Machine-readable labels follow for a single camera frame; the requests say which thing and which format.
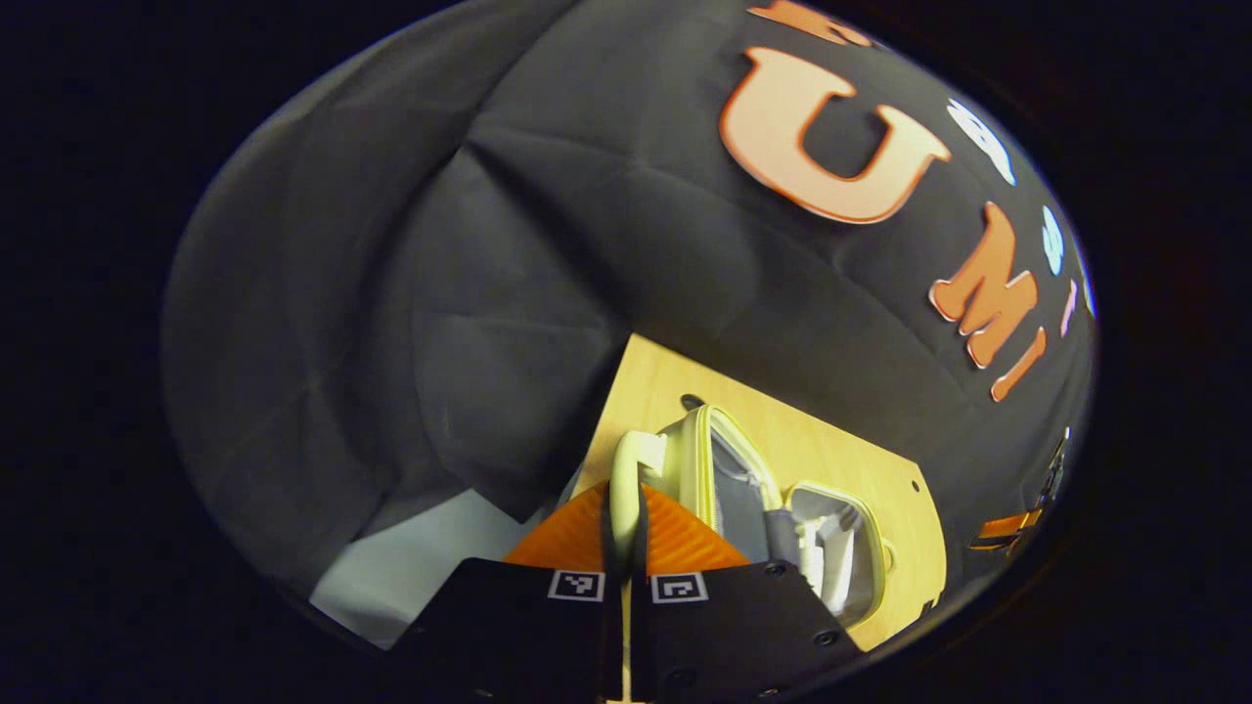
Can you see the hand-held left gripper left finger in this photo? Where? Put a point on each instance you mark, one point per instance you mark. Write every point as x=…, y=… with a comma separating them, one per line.
x=528, y=636

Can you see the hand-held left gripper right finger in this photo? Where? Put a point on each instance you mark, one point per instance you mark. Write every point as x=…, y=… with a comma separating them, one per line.
x=724, y=636

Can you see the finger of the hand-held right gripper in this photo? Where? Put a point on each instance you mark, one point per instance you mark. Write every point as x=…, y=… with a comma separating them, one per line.
x=996, y=544
x=1007, y=524

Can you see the cream yellow suitcase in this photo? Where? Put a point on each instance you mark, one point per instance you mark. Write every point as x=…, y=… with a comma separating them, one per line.
x=743, y=484

